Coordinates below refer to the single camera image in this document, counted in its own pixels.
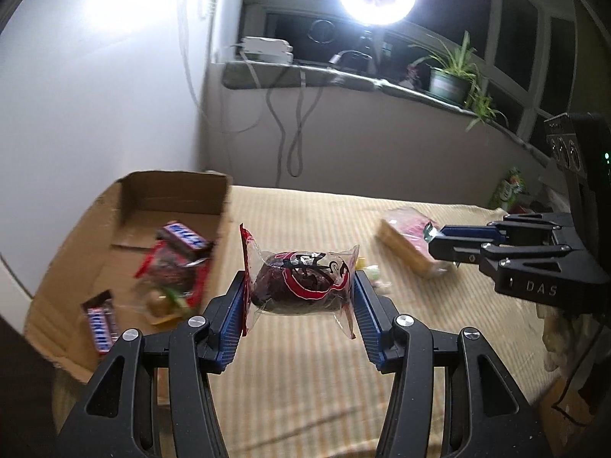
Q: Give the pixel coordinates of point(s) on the white window frame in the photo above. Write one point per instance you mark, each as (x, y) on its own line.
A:
(539, 57)

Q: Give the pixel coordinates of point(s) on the green white snack packet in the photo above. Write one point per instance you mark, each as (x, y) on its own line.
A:
(431, 233)

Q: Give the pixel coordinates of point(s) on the striped blanket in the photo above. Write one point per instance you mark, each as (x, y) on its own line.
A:
(310, 391)

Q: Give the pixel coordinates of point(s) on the clear red chocolate cake packet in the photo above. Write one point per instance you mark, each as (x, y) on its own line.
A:
(167, 267)
(296, 281)

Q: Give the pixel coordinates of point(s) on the yellow candy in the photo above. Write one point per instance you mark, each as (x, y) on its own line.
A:
(160, 305)

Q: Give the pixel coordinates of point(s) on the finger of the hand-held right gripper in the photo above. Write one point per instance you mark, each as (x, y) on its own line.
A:
(468, 232)
(448, 249)

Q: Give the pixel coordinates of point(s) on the white power adapter box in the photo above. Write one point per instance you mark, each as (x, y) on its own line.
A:
(265, 47)

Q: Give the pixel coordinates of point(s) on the potted spider plant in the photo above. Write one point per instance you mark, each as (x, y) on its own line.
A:
(446, 86)

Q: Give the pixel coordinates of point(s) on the small clear snack packet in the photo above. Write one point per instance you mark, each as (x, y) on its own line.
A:
(374, 279)

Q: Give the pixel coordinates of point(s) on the large green snack bag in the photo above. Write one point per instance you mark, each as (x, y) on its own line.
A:
(508, 191)

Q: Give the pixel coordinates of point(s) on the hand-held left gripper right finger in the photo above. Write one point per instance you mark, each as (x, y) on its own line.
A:
(367, 324)

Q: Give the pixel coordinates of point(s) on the brown chocolate bar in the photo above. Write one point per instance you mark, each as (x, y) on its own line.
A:
(184, 236)
(100, 324)

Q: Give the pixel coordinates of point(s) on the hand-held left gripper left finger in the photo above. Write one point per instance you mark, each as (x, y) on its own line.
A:
(234, 324)

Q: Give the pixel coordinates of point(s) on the sliced bread packet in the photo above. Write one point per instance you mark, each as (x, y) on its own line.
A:
(405, 243)

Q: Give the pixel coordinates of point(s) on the black tripod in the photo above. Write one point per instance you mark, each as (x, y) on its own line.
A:
(366, 43)

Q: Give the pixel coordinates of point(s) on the brown cardboard box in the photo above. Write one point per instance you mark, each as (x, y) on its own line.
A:
(167, 191)

